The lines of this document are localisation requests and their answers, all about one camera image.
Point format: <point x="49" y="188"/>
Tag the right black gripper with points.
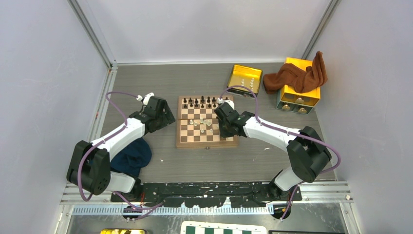
<point x="223" y="133"/>

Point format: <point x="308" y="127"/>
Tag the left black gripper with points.
<point x="167" y="118"/>

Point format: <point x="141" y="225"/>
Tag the wooden chess board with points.
<point x="198" y="126"/>

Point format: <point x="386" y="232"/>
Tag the gold metal tin tray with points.
<point x="242" y="79"/>

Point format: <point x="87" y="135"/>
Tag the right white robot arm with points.
<point x="307" y="154"/>

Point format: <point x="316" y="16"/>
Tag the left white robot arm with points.
<point x="90" y="167"/>

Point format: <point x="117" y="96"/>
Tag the green checkered calibration board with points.
<point x="196" y="227"/>

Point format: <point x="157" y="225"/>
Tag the dark blue cloth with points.
<point x="132" y="158"/>

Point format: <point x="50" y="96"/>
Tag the yellow drawer box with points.
<point x="289" y="100"/>

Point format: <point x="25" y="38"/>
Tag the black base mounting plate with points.
<point x="208" y="194"/>

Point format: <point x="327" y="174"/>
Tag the brown cloth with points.
<point x="302" y="81"/>

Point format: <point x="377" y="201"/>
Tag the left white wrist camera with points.
<point x="144" y="99"/>

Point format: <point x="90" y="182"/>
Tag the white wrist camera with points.
<point x="222" y="101"/>
<point x="144" y="99"/>

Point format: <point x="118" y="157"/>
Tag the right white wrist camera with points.
<point x="222" y="101"/>

